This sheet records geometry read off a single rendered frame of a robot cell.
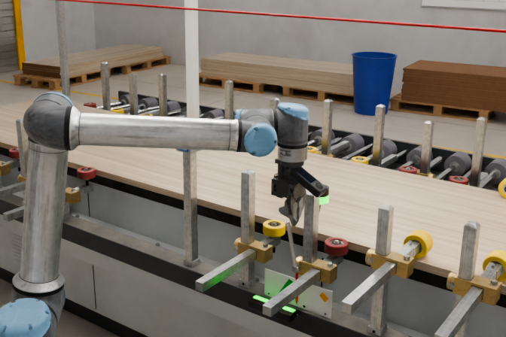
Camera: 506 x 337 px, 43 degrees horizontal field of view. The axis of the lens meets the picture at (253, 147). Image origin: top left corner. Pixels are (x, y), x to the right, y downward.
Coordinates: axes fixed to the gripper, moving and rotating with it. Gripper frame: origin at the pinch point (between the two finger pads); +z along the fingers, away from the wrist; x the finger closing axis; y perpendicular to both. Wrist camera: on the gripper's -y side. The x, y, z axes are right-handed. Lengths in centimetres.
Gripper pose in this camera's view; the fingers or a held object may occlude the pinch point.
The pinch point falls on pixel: (296, 222)
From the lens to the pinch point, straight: 197.9
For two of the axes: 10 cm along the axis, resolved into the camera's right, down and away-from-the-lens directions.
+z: -0.1, 9.6, 2.9
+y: -8.1, -1.8, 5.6
